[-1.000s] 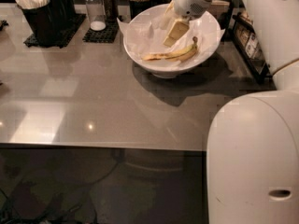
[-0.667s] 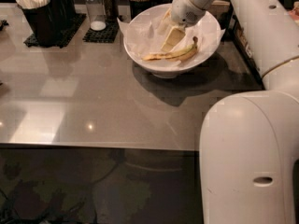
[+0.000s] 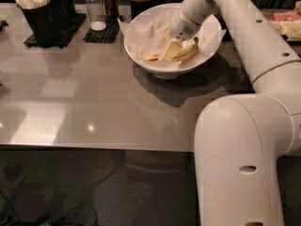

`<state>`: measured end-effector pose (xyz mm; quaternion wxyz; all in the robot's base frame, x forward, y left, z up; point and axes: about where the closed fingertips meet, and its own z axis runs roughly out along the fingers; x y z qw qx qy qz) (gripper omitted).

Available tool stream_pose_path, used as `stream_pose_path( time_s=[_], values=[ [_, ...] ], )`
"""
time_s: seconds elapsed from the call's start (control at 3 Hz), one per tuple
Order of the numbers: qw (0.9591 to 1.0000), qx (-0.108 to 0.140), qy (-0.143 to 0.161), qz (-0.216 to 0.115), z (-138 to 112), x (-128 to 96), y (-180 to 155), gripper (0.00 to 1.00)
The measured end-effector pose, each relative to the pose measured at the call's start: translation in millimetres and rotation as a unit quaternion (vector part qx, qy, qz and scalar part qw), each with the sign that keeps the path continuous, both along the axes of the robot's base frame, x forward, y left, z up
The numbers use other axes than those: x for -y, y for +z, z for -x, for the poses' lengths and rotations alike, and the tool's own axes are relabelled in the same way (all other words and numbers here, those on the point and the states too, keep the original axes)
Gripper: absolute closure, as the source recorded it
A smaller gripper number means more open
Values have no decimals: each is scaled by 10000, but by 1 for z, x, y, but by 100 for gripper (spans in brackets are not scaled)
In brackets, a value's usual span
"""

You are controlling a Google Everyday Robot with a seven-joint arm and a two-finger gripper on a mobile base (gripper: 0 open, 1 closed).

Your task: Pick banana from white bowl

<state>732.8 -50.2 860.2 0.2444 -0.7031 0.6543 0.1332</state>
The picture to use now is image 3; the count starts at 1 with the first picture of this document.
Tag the black rubber mat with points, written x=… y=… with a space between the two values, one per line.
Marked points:
x=66 y=35
x=101 y=31

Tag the yellow banana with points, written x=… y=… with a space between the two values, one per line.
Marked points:
x=185 y=54

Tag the black cutlery cup front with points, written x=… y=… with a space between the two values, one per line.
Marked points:
x=40 y=19

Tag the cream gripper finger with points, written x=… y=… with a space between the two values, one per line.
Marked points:
x=165 y=33
x=172 y=50

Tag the black rubber mat left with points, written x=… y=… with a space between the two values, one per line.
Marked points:
x=66 y=35

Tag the black stir stick holder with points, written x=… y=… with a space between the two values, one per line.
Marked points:
x=142 y=0

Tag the white paper liner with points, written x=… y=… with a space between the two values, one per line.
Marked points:
x=148 y=41

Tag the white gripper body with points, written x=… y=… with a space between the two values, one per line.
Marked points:
x=182 y=26

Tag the black cutlery cup rear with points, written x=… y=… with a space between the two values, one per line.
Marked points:
x=63 y=12

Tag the dark pepper grinder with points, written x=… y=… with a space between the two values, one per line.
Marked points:
x=111 y=9

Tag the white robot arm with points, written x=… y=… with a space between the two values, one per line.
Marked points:
x=239 y=138

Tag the clear salt shaker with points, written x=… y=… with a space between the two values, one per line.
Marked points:
x=96 y=15

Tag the black cutlery cup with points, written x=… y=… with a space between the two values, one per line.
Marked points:
x=40 y=19
x=63 y=12

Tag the black wire condiment rack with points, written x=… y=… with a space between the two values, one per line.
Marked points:
x=286 y=23

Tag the white bowl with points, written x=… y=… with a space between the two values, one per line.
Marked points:
x=166 y=69

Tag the black rubber mat centre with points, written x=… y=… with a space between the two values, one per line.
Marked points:
x=101 y=31

